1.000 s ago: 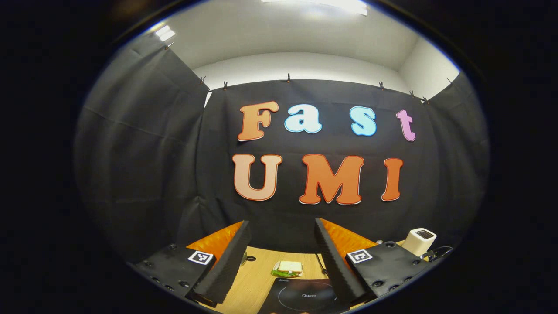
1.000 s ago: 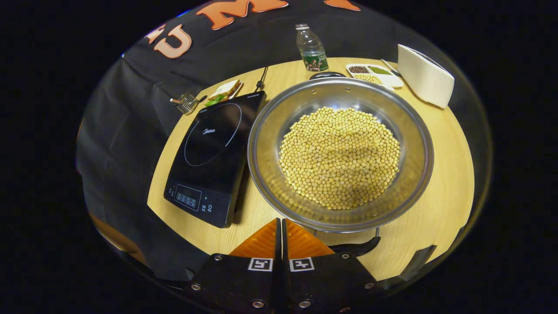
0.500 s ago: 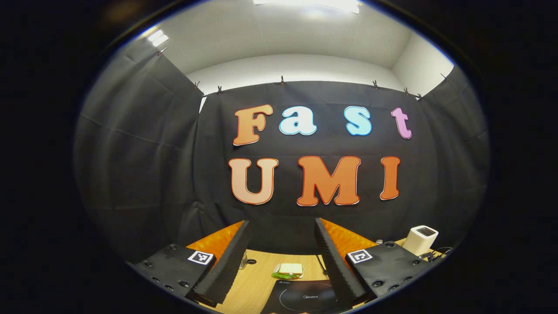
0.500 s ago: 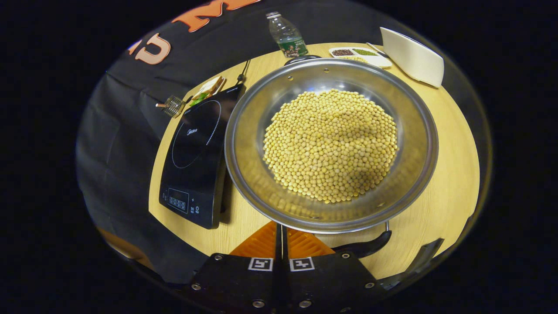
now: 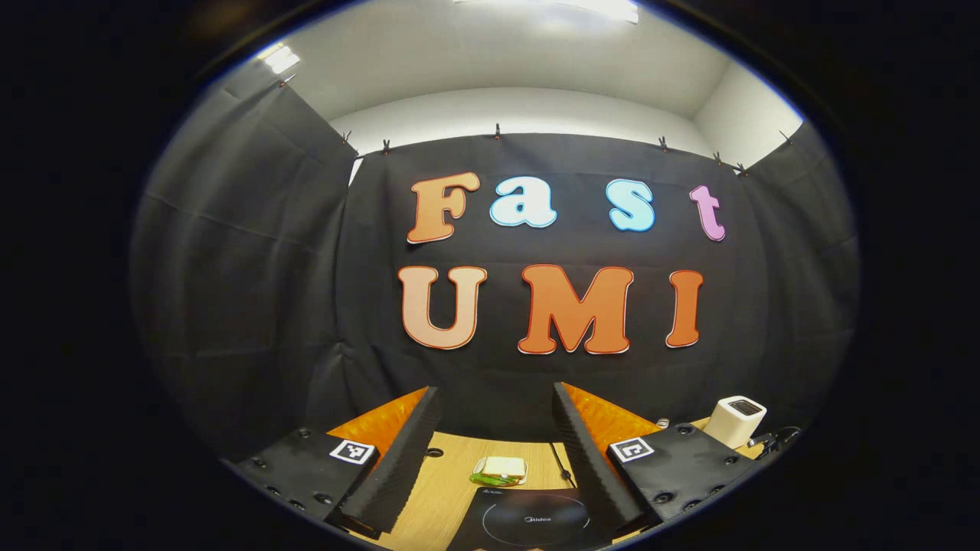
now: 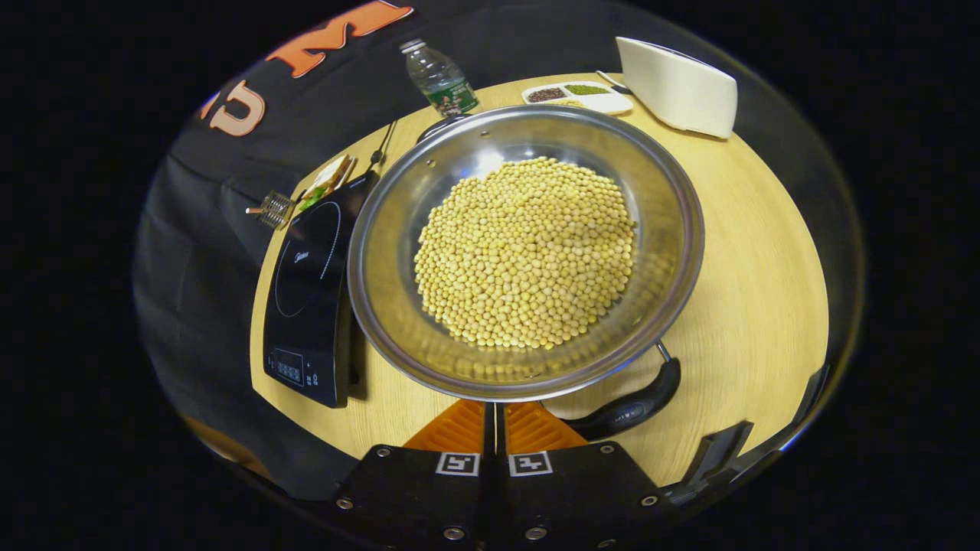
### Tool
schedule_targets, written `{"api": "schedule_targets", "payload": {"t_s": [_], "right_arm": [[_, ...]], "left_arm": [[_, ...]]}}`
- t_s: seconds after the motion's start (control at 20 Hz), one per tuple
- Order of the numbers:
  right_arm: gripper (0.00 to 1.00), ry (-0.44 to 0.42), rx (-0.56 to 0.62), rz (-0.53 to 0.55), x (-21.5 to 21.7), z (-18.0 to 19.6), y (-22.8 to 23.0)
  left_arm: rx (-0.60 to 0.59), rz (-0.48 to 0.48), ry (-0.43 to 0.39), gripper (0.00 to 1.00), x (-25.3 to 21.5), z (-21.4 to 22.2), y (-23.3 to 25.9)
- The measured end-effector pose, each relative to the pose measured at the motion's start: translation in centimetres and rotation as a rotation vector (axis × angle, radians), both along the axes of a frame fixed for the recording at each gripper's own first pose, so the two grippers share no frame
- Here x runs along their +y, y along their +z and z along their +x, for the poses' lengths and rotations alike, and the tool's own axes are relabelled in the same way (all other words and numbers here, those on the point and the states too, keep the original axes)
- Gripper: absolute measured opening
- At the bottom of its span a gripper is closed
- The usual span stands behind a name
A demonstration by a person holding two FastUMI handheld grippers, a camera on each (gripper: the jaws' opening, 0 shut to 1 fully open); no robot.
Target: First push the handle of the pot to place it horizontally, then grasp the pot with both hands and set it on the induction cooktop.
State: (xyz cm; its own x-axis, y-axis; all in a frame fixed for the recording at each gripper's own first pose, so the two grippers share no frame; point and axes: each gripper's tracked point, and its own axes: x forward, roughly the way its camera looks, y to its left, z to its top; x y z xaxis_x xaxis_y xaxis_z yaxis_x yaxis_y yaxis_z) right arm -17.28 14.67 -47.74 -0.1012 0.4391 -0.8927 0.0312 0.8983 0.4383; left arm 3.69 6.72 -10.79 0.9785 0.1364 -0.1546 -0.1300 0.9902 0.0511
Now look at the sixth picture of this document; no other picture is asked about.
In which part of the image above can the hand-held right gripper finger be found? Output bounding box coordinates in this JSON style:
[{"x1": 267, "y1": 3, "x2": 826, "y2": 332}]
[
  {"x1": 335, "y1": 398, "x2": 497, "y2": 551},
  {"x1": 496, "y1": 399, "x2": 667, "y2": 551}
]

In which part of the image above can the black induction cooktop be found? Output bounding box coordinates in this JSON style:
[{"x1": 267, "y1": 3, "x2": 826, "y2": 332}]
[{"x1": 263, "y1": 170, "x2": 380, "y2": 409}]

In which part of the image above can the steel pot with black handles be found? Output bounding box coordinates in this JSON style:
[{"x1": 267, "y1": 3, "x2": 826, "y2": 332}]
[{"x1": 347, "y1": 105, "x2": 705, "y2": 443}]

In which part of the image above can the pile of soybeans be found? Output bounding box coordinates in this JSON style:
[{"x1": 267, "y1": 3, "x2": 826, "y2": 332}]
[{"x1": 414, "y1": 157, "x2": 638, "y2": 350}]

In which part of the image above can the sandwich with lettuce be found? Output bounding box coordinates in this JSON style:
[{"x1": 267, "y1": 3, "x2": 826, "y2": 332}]
[{"x1": 297, "y1": 155, "x2": 354, "y2": 213}]

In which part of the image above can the black backdrop cloth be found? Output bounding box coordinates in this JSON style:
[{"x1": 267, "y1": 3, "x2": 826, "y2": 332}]
[{"x1": 134, "y1": 0, "x2": 621, "y2": 502}]

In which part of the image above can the white divided bean dish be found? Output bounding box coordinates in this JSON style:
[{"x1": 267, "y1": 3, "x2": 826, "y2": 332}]
[{"x1": 522, "y1": 80, "x2": 635, "y2": 116}]

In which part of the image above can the clear plastic water bottle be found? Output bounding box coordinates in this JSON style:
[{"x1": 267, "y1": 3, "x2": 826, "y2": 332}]
[{"x1": 399, "y1": 38, "x2": 480, "y2": 117}]

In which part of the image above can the white toaster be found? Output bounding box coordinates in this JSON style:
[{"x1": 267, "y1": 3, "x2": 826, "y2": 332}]
[{"x1": 616, "y1": 36, "x2": 739, "y2": 139}]

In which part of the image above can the wire mesh holder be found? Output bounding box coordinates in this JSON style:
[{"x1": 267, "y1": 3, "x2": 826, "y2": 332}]
[{"x1": 246, "y1": 190, "x2": 296, "y2": 230}]

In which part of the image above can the black power cable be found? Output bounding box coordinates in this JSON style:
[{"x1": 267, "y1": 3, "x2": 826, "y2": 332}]
[{"x1": 367, "y1": 119, "x2": 399, "y2": 174}]

